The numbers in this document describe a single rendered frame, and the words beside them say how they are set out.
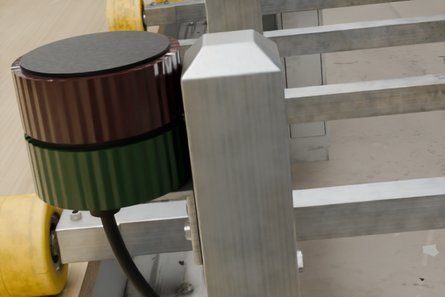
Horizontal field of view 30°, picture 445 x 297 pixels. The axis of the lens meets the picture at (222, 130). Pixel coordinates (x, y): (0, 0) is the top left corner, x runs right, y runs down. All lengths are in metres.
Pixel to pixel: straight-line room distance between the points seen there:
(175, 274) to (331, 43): 0.41
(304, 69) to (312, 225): 2.35
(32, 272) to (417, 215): 0.29
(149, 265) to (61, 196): 0.97
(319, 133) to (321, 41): 1.96
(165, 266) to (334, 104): 0.48
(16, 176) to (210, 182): 0.63
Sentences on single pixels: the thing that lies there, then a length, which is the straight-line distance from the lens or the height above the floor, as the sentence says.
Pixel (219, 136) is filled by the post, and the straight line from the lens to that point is 0.29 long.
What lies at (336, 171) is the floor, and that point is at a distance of 3.01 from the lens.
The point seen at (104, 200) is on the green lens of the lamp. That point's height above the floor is 1.12.
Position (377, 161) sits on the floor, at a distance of 3.07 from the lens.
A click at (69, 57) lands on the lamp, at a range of 0.29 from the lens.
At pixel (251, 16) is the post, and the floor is 1.12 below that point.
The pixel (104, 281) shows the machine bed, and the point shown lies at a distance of 1.08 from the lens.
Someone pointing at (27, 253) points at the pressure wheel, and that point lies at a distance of 0.63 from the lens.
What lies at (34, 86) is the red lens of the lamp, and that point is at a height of 1.16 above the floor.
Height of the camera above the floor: 1.24
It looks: 21 degrees down
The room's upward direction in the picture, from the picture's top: 6 degrees counter-clockwise
